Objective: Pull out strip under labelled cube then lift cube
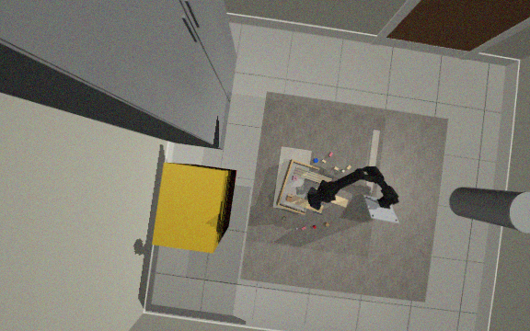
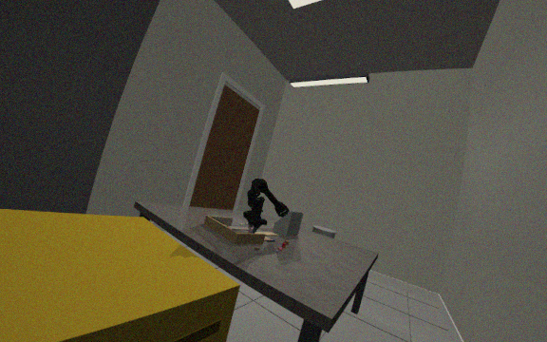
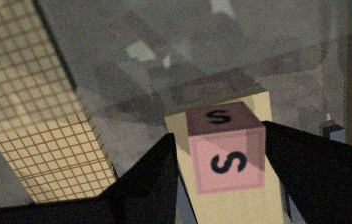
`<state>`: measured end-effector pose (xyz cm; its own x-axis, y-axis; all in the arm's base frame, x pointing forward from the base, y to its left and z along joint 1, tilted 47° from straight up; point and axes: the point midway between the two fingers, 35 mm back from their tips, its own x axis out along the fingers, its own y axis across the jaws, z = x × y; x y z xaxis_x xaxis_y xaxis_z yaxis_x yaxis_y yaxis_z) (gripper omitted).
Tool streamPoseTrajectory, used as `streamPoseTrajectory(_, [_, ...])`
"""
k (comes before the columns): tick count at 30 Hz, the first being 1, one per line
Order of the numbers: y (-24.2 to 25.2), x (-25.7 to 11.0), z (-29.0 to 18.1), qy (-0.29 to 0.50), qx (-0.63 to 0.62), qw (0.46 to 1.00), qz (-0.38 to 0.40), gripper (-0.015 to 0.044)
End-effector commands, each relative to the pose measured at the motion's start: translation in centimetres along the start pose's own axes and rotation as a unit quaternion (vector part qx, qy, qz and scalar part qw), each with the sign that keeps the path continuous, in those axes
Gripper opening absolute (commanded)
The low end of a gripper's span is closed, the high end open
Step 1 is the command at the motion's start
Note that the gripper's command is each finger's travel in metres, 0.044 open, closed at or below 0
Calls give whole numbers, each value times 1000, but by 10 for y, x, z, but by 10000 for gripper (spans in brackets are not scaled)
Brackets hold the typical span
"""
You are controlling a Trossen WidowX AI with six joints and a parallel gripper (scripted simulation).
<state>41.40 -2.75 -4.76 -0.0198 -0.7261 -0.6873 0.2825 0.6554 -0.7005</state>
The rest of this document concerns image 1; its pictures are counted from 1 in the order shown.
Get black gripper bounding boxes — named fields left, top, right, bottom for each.
left=310, top=180, right=328, bottom=211

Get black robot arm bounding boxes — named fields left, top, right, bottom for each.
left=307, top=166, right=399, bottom=209

